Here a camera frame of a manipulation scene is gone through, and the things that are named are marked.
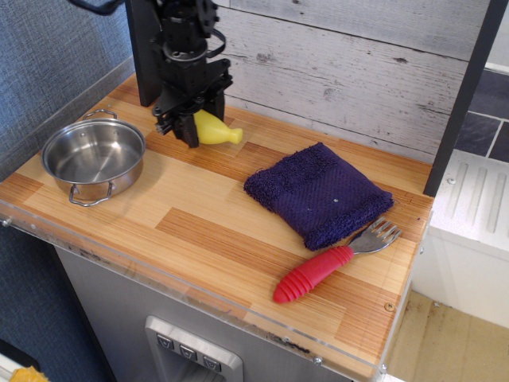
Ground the stainless steel pot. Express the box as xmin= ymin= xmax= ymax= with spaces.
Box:
xmin=41 ymin=109 xmax=146 ymax=207

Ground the clear acrylic table edge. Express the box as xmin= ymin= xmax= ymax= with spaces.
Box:
xmin=1 ymin=190 xmax=432 ymax=381

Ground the yellow black object on floor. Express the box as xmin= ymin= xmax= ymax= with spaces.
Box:
xmin=1 ymin=347 xmax=49 ymax=382

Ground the right black post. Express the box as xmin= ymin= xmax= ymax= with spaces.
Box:
xmin=423 ymin=0 xmax=508 ymax=197

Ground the left black post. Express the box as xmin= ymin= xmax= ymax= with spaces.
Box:
xmin=125 ymin=0 xmax=161 ymax=107

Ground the white grooved side unit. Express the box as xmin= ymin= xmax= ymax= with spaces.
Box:
xmin=412 ymin=150 xmax=508 ymax=327

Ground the silver dispenser button panel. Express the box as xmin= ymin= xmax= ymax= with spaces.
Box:
xmin=145 ymin=315 xmax=244 ymax=382

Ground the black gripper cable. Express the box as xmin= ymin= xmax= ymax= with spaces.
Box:
xmin=204 ymin=27 xmax=227 ymax=58

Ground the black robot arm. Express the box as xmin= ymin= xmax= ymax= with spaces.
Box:
xmin=151 ymin=1 xmax=232 ymax=148

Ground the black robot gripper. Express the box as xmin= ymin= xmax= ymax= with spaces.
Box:
xmin=152 ymin=57 xmax=232 ymax=148

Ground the black post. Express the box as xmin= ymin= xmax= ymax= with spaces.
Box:
xmin=423 ymin=0 xmax=508 ymax=197
xmin=125 ymin=0 xmax=161 ymax=107

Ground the red handled metal fork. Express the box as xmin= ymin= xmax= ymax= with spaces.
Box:
xmin=273 ymin=216 xmax=401 ymax=303

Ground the yellow toy banana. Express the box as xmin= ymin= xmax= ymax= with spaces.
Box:
xmin=194 ymin=110 xmax=243 ymax=145

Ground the grey toy fridge cabinet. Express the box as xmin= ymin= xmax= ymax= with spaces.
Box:
xmin=56 ymin=248 xmax=386 ymax=381

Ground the purple folded towel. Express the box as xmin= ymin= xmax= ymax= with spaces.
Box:
xmin=244 ymin=142 xmax=394 ymax=251

